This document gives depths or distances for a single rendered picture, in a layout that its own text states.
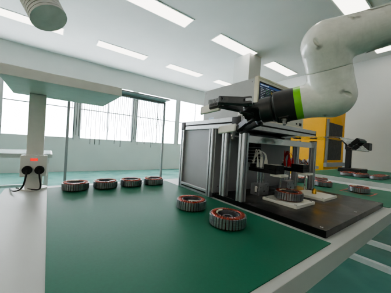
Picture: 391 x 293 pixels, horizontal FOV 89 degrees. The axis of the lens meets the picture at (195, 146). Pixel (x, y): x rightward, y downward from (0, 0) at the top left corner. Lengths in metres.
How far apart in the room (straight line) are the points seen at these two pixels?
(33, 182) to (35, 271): 0.68
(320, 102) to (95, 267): 0.61
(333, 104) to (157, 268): 0.54
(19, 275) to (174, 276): 0.26
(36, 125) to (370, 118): 6.26
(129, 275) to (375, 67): 6.54
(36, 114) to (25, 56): 6.07
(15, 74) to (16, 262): 0.56
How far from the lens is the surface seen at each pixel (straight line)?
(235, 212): 0.68
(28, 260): 0.55
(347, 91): 0.61
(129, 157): 7.23
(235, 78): 5.53
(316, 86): 0.60
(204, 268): 0.45
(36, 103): 1.13
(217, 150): 0.94
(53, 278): 0.47
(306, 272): 0.54
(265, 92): 1.03
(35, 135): 1.12
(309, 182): 1.38
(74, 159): 6.91
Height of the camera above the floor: 0.99
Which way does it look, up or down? level
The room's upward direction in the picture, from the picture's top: 3 degrees clockwise
